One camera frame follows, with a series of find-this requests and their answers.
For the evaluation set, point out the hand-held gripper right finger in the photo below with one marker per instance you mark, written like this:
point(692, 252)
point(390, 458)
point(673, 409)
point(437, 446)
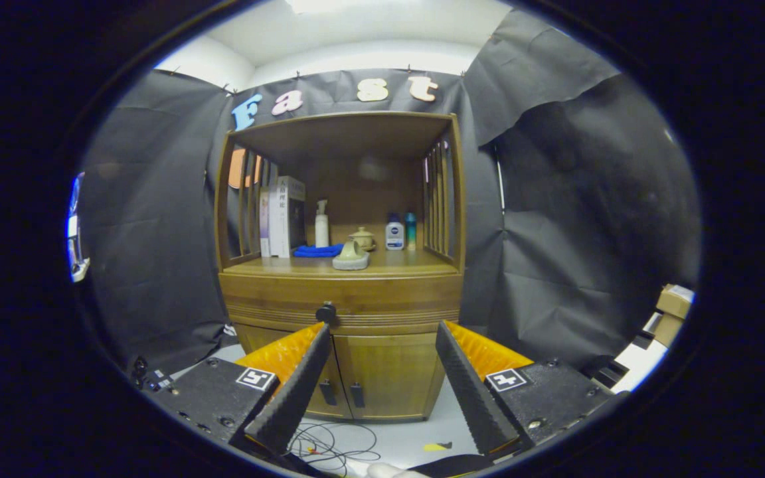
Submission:
point(470, 392)

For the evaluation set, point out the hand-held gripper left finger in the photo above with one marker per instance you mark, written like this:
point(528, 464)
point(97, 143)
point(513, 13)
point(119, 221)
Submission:
point(297, 392)

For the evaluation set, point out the black round drawer knob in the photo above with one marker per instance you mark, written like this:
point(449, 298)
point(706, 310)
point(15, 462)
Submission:
point(326, 312)

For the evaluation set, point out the wooden drawer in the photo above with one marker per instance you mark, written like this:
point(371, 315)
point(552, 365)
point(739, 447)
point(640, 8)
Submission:
point(389, 295)

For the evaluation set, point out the pale green ceramic tea funnel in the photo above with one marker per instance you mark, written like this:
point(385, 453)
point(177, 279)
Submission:
point(350, 257)

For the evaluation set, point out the wooden countertop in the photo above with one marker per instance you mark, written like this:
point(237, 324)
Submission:
point(396, 262)

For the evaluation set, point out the brown wooden cabinet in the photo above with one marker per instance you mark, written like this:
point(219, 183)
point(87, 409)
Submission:
point(342, 133)

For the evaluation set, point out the yellow tape piece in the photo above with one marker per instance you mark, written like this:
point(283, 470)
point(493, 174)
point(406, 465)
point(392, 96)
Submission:
point(437, 446)

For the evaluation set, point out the dark rounded shape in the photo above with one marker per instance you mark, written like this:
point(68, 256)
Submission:
point(449, 465)

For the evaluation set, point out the white rounded object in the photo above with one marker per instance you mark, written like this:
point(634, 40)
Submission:
point(389, 471)

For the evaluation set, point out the blue folded cloth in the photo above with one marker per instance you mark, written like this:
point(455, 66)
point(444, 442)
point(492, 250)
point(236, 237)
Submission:
point(316, 251)

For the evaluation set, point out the black power strip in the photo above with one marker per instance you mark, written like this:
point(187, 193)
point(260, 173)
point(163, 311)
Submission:
point(150, 378)

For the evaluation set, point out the white pump bottle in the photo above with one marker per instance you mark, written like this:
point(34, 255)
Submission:
point(321, 229)

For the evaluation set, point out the beige lidded teacup with saucer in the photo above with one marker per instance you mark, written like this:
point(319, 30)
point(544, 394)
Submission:
point(362, 238)

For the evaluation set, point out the white flat board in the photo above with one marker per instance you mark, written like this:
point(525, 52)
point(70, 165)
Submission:
point(635, 362)

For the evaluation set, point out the teal bottle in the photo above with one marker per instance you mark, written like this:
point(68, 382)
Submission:
point(410, 231)

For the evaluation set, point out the thin purple book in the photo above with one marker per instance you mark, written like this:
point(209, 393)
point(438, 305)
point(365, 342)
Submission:
point(264, 222)

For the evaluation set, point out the white lotion bottle blue cap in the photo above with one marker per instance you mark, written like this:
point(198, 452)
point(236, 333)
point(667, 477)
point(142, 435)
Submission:
point(394, 236)

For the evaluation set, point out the thick white book dark cover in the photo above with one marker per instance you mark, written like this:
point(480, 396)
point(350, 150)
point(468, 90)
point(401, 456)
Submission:
point(288, 216)

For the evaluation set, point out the cardboard box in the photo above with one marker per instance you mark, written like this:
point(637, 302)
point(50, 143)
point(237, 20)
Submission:
point(675, 300)
point(665, 328)

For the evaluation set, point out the white and blue device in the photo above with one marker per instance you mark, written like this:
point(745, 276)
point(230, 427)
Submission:
point(76, 232)

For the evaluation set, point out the ceiling light panel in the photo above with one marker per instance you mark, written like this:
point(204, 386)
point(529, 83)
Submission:
point(319, 5)

